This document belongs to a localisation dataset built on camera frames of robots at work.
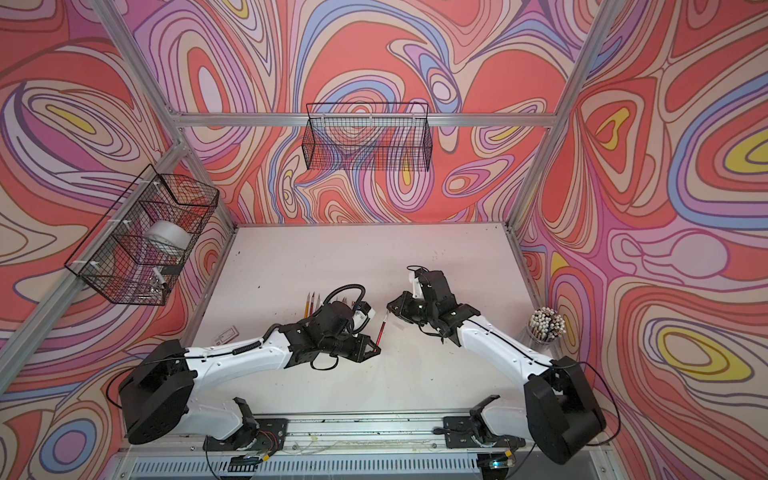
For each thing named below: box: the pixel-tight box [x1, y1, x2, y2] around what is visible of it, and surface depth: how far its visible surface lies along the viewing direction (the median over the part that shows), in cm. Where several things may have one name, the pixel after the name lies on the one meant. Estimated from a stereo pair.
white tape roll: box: [145, 220, 192, 250], surface depth 76 cm
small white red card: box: [214, 325, 240, 346], surface depth 92 cm
